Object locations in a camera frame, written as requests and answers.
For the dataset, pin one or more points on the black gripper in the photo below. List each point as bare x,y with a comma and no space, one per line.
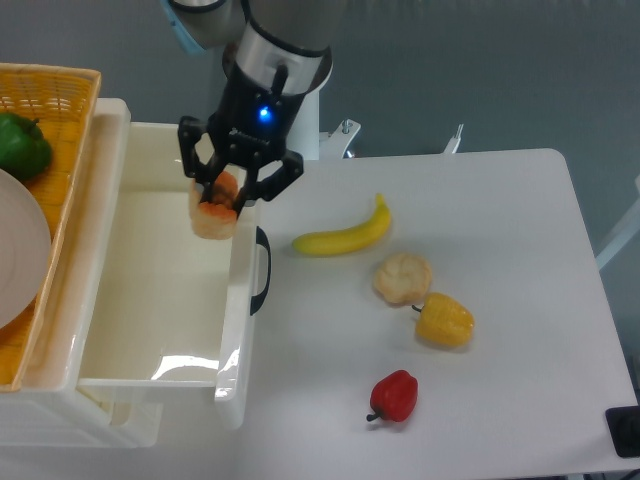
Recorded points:
248,130

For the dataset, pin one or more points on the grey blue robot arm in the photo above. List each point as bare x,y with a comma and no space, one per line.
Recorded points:
279,49

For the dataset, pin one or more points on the upper white drawer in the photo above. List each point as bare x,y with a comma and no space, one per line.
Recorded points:
173,318

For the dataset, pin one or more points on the round bread roll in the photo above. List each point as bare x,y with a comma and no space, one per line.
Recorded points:
403,278

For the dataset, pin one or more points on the white drawer cabinet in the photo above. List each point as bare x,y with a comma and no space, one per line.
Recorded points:
49,410

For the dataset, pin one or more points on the yellow banana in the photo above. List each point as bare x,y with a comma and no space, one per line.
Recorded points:
348,240

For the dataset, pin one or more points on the yellow woven basket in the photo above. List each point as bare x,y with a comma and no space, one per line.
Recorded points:
63,99

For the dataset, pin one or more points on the green bell pepper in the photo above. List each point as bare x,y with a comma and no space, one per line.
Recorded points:
25,153

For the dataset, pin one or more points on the beige round plate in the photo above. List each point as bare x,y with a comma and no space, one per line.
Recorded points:
25,248

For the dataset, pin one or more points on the yellow bell pepper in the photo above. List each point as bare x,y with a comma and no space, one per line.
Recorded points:
444,321

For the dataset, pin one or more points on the red bell pepper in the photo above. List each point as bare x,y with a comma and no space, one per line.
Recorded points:
394,397

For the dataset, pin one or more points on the black device at edge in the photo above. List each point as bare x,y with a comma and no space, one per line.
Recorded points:
623,424

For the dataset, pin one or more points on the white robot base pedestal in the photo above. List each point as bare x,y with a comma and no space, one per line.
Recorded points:
306,138

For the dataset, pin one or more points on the black drawer handle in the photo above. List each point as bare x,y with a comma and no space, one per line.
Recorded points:
263,271

